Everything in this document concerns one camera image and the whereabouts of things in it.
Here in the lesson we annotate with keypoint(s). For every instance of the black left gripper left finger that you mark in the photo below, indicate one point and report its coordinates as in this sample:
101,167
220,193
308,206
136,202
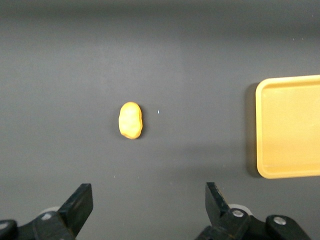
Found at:
75,210

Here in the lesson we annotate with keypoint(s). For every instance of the yellow rectangular tray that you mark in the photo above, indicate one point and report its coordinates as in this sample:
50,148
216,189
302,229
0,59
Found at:
290,127

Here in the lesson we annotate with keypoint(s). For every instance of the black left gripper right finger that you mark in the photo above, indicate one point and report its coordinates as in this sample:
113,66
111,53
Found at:
217,207

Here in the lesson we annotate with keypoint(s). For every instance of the yellow potato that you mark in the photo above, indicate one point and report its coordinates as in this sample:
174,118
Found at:
130,120

